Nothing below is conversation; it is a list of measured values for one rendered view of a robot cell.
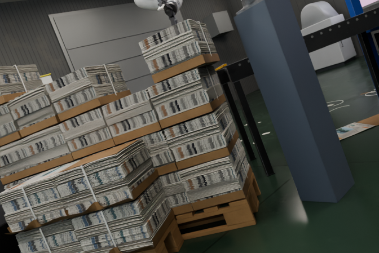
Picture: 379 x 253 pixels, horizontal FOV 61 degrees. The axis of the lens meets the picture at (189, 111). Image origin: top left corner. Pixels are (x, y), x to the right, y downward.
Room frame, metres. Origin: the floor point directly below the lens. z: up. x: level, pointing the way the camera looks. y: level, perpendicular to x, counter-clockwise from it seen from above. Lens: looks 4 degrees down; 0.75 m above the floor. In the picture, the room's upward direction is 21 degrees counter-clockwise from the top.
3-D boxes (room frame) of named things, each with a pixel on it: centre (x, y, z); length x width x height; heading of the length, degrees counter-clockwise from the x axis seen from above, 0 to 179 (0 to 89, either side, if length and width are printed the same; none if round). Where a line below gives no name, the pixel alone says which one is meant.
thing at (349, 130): (2.42, -1.04, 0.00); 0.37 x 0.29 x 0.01; 91
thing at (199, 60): (1.66, -0.04, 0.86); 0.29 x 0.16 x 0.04; 71
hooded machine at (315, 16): (7.38, -3.56, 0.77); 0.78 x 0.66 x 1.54; 38
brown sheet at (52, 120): (2.04, 0.79, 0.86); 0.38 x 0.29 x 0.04; 160
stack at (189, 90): (1.91, 0.38, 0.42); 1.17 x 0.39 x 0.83; 71
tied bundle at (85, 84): (1.95, 0.51, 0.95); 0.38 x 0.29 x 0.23; 161
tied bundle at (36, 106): (2.04, 0.79, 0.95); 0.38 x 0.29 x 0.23; 160
